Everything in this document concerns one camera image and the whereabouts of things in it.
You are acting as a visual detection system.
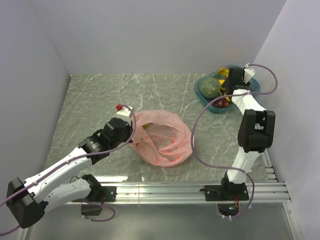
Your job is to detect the yellow banana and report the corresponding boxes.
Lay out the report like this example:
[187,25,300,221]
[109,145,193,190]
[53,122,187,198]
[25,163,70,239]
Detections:
[217,67,229,78]

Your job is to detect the dark red apple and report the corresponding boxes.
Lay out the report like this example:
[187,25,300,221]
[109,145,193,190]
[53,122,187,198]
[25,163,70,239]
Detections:
[212,98,229,109]

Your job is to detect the pink plastic bag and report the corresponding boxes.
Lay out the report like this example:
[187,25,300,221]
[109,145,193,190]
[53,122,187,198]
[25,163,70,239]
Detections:
[129,110,193,168]

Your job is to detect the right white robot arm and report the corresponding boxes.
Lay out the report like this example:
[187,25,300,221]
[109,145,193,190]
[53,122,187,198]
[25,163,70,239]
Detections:
[220,66,276,201]

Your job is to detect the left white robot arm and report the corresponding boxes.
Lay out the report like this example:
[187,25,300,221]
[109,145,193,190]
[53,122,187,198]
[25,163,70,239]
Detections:
[3,116,134,229]

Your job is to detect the green netted melon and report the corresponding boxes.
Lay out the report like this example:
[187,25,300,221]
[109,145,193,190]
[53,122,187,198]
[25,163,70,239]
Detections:
[200,77,221,99]

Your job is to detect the teal plastic tray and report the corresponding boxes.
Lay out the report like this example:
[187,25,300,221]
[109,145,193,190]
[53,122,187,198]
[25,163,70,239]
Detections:
[194,70,260,114]

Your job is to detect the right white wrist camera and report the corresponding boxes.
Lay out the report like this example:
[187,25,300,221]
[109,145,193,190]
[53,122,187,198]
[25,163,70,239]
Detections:
[243,63,256,84]

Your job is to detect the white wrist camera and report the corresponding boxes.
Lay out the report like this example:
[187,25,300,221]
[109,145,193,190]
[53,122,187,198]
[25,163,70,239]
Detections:
[243,63,256,84]
[115,104,134,126]

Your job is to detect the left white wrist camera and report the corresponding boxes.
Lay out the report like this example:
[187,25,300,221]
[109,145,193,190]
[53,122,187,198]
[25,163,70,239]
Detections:
[115,104,134,126]

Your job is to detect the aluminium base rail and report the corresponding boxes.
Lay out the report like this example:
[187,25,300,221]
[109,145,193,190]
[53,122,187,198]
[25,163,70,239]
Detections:
[14,154,305,240]

